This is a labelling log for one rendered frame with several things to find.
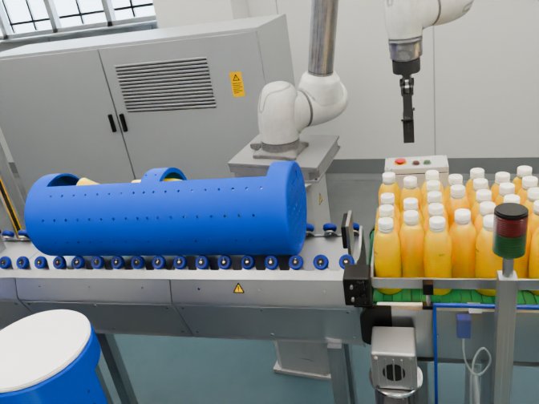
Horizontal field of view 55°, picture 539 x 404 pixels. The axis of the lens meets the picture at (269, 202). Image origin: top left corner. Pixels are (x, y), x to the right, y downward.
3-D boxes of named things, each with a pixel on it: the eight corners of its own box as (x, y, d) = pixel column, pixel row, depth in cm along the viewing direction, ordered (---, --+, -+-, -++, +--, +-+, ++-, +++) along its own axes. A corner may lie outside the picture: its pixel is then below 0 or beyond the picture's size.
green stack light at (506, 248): (490, 243, 111) (490, 223, 109) (522, 242, 109) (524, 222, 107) (494, 259, 105) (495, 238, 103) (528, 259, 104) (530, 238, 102)
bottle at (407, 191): (422, 232, 168) (420, 176, 160) (426, 244, 162) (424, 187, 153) (399, 234, 169) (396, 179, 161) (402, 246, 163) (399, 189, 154)
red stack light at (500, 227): (490, 223, 109) (491, 206, 107) (524, 222, 107) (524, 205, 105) (495, 238, 103) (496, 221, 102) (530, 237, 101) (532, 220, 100)
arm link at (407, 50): (387, 42, 136) (388, 64, 138) (423, 38, 133) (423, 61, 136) (388, 35, 144) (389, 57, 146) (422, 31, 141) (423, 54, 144)
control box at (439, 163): (387, 183, 182) (385, 157, 178) (446, 181, 177) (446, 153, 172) (386, 196, 173) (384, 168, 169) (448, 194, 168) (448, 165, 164)
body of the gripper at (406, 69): (392, 56, 146) (393, 88, 150) (391, 62, 138) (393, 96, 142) (419, 53, 144) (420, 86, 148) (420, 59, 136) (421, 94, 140)
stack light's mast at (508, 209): (489, 266, 113) (492, 202, 107) (520, 266, 112) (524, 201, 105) (493, 283, 108) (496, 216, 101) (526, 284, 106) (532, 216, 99)
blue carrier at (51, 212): (86, 234, 197) (66, 163, 187) (310, 230, 173) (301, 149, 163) (38, 271, 171) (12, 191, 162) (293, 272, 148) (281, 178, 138)
